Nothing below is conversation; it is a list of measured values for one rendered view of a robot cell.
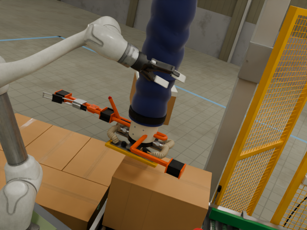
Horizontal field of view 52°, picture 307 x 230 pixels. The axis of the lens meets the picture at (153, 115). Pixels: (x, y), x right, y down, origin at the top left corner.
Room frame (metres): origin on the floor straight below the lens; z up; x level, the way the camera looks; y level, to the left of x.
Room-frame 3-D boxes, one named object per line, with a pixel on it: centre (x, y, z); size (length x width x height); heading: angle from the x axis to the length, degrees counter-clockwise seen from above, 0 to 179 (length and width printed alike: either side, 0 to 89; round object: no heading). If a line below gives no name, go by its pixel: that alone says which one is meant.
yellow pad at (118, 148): (1.62, 0.06, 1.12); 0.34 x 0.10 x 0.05; 74
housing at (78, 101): (1.84, 0.48, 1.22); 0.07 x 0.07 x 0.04; 74
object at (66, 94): (1.88, 0.61, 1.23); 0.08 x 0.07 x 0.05; 74
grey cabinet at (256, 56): (2.55, -0.69, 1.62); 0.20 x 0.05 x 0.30; 83
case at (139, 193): (1.70, -0.17, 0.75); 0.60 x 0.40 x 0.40; 83
